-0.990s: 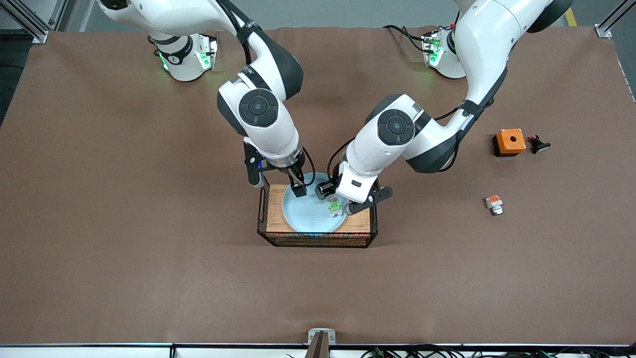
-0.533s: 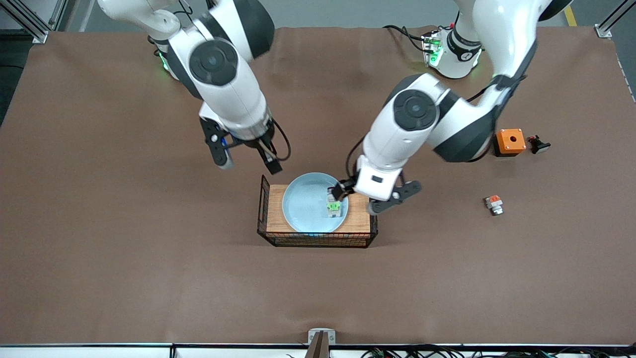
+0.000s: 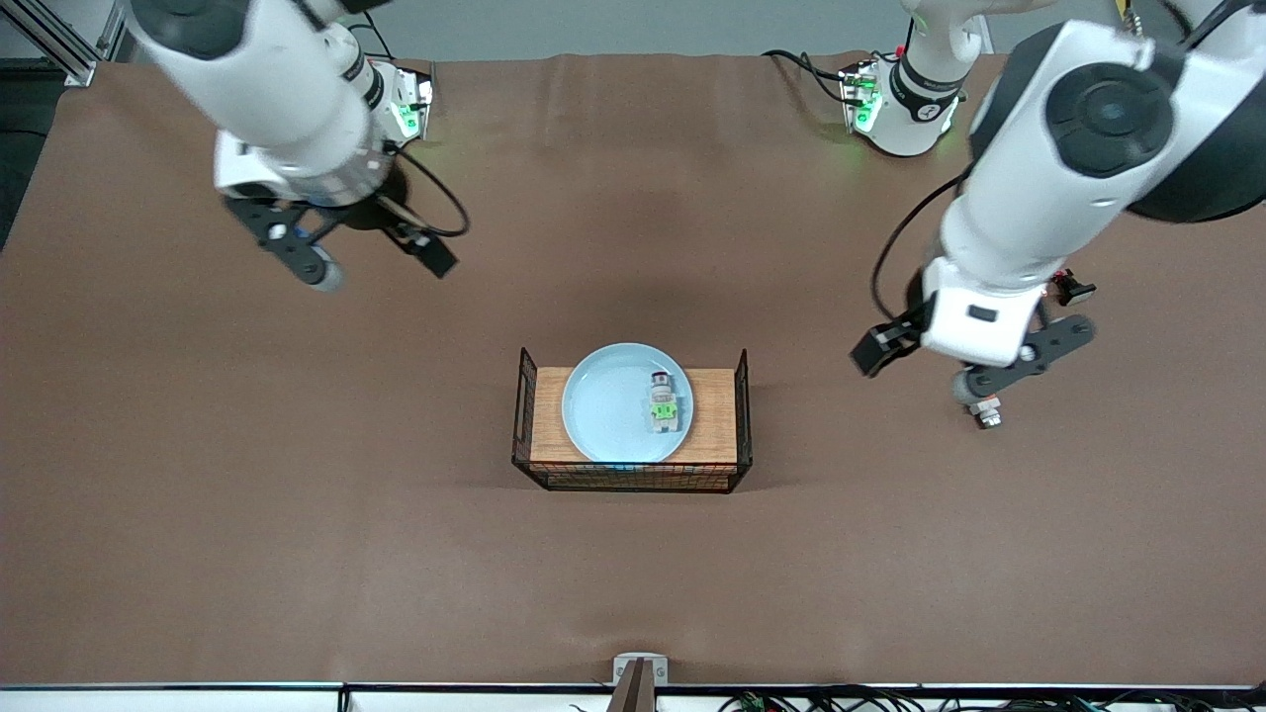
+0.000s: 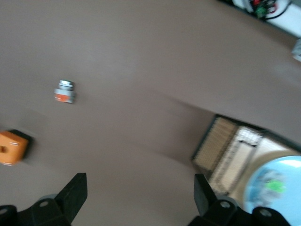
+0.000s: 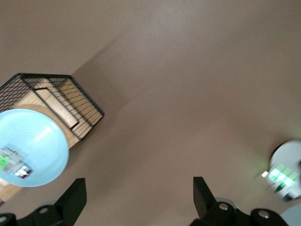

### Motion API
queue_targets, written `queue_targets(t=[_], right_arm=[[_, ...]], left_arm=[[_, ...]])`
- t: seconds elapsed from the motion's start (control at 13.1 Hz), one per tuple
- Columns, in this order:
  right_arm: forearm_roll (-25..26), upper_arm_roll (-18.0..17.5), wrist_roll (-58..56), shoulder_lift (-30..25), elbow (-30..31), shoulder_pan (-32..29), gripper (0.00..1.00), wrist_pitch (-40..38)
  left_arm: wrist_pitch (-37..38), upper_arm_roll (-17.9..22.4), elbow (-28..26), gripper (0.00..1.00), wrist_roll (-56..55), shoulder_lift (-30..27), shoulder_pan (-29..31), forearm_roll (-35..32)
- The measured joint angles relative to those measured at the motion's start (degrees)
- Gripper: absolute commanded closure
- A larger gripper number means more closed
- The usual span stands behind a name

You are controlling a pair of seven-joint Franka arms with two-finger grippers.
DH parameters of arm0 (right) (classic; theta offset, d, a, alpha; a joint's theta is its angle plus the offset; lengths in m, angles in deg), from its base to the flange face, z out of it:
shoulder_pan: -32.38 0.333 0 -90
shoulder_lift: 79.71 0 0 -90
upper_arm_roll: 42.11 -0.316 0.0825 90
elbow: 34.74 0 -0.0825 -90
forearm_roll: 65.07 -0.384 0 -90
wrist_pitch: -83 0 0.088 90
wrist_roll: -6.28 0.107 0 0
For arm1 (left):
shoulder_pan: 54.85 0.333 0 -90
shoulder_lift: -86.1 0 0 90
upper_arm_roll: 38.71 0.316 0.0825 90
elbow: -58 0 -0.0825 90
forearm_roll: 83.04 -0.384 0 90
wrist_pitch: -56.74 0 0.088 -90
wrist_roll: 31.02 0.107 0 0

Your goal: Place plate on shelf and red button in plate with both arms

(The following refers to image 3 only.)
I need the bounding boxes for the green-tab white switch block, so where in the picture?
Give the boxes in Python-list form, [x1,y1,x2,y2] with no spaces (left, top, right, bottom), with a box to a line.
[648,371,684,436]

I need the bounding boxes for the light blue round plate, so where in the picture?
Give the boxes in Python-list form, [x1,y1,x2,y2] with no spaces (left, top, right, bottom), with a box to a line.
[561,342,695,466]

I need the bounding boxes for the green-lit base connector panel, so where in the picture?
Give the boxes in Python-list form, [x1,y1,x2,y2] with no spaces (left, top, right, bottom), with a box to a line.
[839,59,883,135]
[391,61,436,141]

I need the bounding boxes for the wooden board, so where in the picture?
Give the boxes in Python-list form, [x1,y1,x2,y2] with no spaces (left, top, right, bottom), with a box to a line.
[530,368,739,466]

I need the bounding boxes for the brown table cover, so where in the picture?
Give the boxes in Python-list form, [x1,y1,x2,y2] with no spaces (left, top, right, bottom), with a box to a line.
[0,49,1266,688]

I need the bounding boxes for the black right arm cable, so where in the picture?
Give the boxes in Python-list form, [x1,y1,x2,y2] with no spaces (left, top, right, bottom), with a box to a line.
[389,145,472,239]

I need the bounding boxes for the black wire basket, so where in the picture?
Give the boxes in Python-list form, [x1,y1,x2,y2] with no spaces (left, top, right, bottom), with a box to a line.
[511,346,755,494]

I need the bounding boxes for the black cable bundle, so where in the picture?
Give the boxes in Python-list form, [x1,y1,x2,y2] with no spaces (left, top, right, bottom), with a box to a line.
[717,685,1266,712]

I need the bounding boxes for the aluminium frame profile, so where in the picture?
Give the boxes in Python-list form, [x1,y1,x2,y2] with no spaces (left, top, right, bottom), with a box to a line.
[0,0,132,88]

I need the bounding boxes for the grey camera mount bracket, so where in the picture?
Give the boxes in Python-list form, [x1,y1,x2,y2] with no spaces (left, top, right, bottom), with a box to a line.
[612,653,670,712]

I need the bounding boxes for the white table edge rail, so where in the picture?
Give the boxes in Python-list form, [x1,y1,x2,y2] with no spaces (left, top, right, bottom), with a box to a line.
[0,680,1266,712]

